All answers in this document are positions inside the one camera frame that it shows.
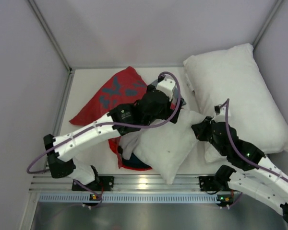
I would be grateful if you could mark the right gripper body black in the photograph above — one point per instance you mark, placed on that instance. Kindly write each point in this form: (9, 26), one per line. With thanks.
(199, 129)

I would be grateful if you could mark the red pillowcase with grey print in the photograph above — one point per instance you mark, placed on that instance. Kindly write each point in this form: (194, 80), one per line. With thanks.
(126, 86)

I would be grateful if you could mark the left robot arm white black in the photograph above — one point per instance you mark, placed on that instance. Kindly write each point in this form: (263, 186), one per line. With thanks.
(62, 150)

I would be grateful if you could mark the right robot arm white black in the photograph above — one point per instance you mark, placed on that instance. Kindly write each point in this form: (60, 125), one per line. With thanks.
(249, 170)

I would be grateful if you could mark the blue grey pillowcase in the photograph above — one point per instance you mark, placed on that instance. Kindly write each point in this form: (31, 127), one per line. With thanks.
(182, 103)

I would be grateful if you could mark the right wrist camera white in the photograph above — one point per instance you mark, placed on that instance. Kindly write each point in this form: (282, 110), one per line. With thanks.
(220, 112)

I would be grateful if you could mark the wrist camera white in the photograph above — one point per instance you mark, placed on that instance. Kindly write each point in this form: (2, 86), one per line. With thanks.
(220, 112)
(168, 87)

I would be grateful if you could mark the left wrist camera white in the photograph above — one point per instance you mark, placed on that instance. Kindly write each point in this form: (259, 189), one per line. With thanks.
(168, 87)

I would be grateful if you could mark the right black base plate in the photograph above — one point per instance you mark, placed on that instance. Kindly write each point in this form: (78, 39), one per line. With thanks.
(215, 184)

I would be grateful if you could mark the aluminium mounting rail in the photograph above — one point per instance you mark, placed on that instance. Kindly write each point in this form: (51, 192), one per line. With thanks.
(123, 183)

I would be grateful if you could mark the white slotted cable duct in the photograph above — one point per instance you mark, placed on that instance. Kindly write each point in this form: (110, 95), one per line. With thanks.
(135, 198)

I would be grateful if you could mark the left aluminium corner post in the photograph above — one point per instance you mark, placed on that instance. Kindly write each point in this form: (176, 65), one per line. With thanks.
(48, 32)

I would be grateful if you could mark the aluminium corner post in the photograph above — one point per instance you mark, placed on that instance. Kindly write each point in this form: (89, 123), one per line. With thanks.
(48, 32)
(267, 22)

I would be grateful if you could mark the right aluminium corner post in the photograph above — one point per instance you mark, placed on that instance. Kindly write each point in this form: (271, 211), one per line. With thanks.
(267, 22)

